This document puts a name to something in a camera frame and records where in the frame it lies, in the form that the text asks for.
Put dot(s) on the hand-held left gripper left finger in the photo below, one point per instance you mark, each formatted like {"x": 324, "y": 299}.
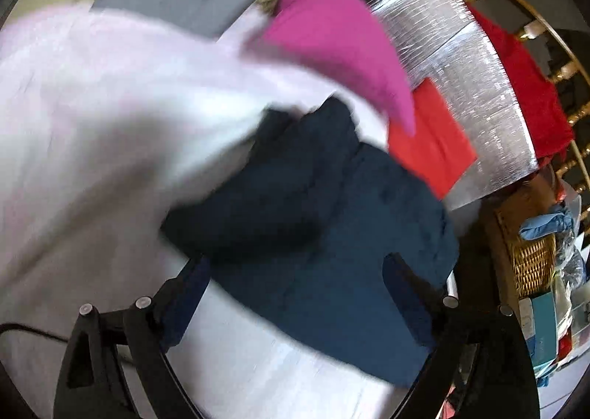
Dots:
{"x": 189, "y": 299}

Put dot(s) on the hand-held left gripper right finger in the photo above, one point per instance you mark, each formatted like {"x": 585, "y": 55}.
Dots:
{"x": 405, "y": 290}

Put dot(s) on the navy puffer jacket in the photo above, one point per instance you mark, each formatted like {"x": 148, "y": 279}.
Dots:
{"x": 322, "y": 216}

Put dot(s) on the wicker basket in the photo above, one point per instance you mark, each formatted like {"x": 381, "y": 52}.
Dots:
{"x": 530, "y": 262}

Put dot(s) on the teal box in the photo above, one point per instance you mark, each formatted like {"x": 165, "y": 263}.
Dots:
{"x": 544, "y": 327}

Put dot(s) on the red pillow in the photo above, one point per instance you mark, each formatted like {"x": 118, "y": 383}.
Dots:
{"x": 428, "y": 142}

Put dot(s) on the blue cloth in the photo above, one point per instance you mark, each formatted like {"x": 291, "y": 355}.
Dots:
{"x": 548, "y": 223}

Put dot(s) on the clear plastic bag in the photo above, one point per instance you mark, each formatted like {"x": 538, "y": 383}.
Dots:
{"x": 571, "y": 262}

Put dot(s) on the white bed sheet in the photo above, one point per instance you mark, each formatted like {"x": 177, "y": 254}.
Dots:
{"x": 92, "y": 124}

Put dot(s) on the silver foil insulation panel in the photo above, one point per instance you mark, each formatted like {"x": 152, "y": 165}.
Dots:
{"x": 484, "y": 91}

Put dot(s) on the red fuzzy blanket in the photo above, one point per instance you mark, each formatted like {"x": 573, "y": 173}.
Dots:
{"x": 530, "y": 87}

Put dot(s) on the magenta pillow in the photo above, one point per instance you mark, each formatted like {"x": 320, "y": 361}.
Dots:
{"x": 332, "y": 31}

